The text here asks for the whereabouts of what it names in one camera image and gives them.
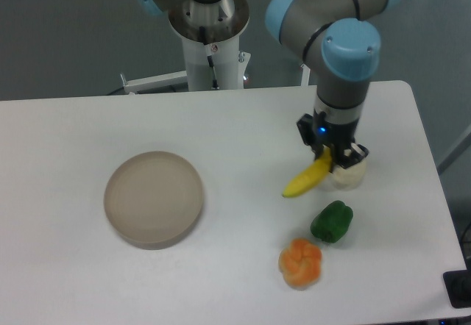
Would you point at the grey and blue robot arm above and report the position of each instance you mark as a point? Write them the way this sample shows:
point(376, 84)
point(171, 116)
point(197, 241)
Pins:
point(333, 38)

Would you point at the black device at table edge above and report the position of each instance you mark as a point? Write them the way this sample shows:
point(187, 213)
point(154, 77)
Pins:
point(457, 284)

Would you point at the peeled orange mandarin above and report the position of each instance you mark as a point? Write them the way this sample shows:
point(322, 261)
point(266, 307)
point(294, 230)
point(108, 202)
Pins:
point(300, 263)

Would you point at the white garlic bulb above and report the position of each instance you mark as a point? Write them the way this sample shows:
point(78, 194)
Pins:
point(344, 178)

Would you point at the white bracket bar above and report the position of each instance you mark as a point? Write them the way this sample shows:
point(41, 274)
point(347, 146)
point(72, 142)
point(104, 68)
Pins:
point(154, 84)
point(305, 76)

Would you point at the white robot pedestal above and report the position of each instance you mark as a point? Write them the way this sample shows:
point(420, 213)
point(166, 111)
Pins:
point(210, 36)

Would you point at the green bell pepper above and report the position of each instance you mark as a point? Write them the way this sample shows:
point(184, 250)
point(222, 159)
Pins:
point(332, 223)

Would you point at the white left bracket bar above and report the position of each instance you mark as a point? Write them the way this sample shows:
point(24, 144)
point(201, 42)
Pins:
point(154, 84)

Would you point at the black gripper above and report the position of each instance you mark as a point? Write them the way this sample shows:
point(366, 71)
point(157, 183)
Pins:
point(317, 131)

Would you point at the white right bracket bar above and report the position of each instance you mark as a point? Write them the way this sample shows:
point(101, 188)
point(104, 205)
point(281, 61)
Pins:
point(305, 76)

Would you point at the beige round plate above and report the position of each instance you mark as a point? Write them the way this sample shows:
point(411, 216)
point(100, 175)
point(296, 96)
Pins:
point(154, 199)

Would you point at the yellow banana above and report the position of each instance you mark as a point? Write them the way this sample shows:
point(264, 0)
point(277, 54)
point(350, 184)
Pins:
point(312, 176)

